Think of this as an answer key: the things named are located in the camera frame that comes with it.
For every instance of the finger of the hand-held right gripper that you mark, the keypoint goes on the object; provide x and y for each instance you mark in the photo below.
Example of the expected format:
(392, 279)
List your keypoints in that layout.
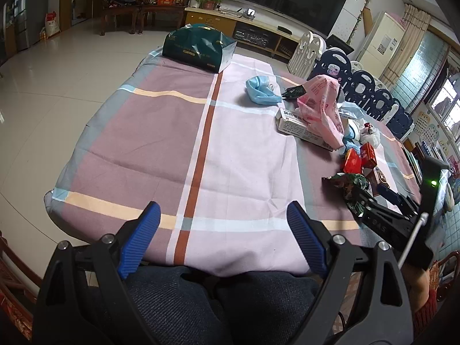
(390, 193)
(363, 201)

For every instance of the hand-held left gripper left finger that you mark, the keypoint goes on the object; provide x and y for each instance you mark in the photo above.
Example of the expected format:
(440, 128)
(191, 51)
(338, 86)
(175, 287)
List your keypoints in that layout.
(143, 237)

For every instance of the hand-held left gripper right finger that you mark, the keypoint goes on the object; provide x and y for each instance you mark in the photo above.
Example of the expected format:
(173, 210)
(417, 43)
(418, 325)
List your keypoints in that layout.
(305, 237)

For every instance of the green red snack wrapper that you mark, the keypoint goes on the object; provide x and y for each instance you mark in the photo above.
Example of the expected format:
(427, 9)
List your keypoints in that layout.
(345, 185)

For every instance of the dark brown packet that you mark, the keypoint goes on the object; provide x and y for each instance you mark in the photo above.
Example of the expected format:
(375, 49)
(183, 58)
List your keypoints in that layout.
(377, 179)

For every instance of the red snack packet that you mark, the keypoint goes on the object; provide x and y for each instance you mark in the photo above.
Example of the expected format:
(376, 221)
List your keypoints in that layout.
(352, 161)

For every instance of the red cardboard box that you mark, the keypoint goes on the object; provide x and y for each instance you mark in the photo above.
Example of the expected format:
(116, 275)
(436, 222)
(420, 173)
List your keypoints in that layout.
(368, 154)

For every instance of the low shelf with books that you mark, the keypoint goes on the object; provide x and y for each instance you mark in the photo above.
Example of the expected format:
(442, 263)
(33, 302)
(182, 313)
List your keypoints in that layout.
(417, 152)

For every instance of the small blue wrapper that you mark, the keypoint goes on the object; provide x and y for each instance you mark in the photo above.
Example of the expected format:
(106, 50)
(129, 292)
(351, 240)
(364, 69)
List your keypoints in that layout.
(350, 148)

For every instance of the white plastic bag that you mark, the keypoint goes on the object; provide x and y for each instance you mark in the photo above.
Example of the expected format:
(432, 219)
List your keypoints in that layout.
(370, 136)

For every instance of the person's left leg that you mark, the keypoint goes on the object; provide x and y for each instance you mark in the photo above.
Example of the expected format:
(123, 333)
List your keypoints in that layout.
(154, 305)

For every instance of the person's leg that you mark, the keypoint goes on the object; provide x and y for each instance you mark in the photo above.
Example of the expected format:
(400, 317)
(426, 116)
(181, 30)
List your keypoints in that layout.
(154, 305)
(266, 305)

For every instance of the white blue paper cup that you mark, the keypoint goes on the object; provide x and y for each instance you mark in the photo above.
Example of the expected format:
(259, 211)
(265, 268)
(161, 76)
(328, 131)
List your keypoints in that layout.
(351, 130)

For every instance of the person's right leg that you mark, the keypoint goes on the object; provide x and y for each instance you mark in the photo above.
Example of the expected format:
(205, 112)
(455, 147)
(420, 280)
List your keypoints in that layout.
(266, 305)

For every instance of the white medicine box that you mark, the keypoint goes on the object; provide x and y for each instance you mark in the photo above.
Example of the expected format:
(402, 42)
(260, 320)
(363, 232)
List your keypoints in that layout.
(294, 125)

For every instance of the checked pink grey tablecloth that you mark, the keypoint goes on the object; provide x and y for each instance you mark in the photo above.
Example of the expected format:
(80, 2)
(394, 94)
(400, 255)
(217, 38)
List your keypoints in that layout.
(143, 133)

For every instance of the pink plastic bag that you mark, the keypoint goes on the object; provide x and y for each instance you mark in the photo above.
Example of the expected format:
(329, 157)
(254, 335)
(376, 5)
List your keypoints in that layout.
(321, 100)

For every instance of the window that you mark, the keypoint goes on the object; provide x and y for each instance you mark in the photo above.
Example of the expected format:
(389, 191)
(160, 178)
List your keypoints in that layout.
(447, 100)

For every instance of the small dark green packet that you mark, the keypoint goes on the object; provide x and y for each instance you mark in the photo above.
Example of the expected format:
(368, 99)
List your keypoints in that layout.
(293, 91)

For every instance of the red carved wooden chair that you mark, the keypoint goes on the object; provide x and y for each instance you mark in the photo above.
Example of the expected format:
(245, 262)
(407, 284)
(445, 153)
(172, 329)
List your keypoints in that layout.
(14, 287)

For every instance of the cream standing air conditioner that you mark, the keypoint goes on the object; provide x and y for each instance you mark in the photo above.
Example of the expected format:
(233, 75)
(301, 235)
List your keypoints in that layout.
(381, 46)

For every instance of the blue face mask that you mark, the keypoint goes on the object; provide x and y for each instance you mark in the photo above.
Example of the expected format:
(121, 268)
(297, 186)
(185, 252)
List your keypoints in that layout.
(260, 93)

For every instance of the beige curtain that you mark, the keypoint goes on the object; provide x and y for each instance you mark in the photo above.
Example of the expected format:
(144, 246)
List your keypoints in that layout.
(409, 39)

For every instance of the white plastic fence panel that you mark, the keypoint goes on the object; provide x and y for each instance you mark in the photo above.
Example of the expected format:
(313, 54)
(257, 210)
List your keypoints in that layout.
(305, 54)

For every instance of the small black device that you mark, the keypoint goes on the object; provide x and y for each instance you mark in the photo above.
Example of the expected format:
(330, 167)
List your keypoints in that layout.
(284, 29)

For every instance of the dark green gift bag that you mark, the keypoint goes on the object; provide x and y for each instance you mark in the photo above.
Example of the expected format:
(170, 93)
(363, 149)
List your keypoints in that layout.
(194, 46)

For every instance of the small desk screen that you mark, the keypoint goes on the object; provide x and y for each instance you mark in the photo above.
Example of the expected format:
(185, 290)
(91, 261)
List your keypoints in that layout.
(250, 13)

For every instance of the dark wooden armchair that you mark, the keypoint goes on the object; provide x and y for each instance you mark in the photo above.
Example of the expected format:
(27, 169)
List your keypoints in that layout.
(107, 14)
(151, 14)

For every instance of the wooden television cabinet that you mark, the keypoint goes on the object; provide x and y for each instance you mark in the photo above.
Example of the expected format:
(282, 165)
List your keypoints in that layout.
(222, 21)

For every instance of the white red sack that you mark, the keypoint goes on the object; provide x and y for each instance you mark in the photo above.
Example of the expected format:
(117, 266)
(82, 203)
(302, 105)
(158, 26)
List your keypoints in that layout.
(52, 25)

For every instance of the silver refrigerator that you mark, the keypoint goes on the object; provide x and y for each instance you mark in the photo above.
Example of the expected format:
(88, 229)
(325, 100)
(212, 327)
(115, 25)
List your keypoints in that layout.
(25, 14)

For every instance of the colourful wall chart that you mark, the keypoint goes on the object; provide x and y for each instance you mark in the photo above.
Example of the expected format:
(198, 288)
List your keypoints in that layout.
(431, 133)

